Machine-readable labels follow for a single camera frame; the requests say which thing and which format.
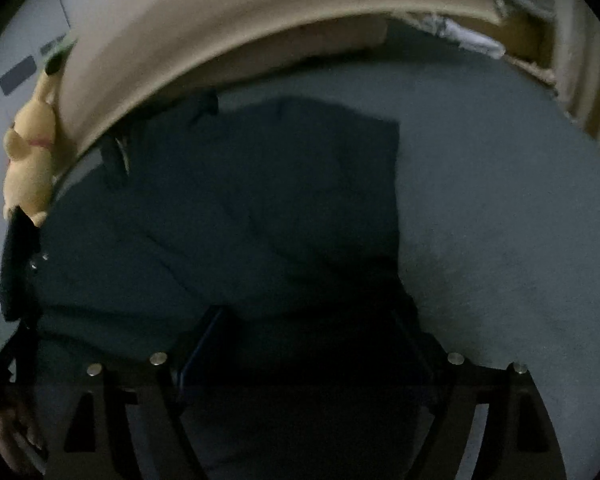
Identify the beige curtain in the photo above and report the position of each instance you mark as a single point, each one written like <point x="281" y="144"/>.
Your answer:
<point x="585" y="60"/>

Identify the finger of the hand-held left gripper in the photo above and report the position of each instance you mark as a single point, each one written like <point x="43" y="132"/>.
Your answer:
<point x="20" y="260"/>

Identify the dark floral wall picture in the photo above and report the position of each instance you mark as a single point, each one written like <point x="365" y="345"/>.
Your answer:
<point x="50" y="49"/>

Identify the yellow plush toy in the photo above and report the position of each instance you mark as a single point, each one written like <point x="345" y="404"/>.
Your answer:
<point x="30" y="160"/>

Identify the dark blue jacket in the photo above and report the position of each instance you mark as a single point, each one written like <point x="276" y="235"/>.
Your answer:
<point x="255" y="200"/>

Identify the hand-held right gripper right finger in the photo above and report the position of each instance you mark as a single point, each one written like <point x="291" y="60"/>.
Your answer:
<point x="422" y="357"/>

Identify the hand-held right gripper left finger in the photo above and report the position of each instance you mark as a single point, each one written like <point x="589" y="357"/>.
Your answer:
<point x="200" y="345"/>

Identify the beige padded headboard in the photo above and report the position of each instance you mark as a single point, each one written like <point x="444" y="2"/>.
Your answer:
<point x="230" y="10"/>

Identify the white crumpled cloth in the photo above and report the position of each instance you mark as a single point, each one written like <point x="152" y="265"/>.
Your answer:
<point x="462" y="35"/>

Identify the beige pillow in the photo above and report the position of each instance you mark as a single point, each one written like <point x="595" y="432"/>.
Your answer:
<point x="305" y="42"/>

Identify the grey-blue bed sheet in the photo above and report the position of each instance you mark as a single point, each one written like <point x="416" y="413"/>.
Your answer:
<point x="480" y="185"/>

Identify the brown cardboard box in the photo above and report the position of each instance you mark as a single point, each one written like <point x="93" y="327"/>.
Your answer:
<point x="527" y="42"/>

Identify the pale green object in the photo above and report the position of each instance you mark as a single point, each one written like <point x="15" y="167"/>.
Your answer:
<point x="64" y="46"/>

